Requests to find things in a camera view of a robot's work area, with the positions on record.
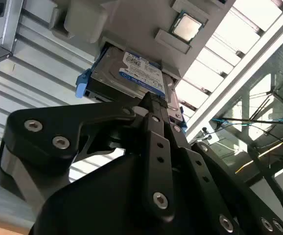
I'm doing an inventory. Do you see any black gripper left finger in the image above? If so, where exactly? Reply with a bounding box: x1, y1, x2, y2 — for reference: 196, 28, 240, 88
0, 92, 177, 222

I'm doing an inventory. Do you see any hard disk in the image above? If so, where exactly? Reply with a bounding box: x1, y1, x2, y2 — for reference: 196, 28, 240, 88
75, 45, 188, 133

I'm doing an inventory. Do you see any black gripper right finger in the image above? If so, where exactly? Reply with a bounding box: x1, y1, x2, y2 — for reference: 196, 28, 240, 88
156, 96, 283, 235

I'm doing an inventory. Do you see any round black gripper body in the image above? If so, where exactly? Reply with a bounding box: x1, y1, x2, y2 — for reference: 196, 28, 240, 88
28, 156, 230, 235

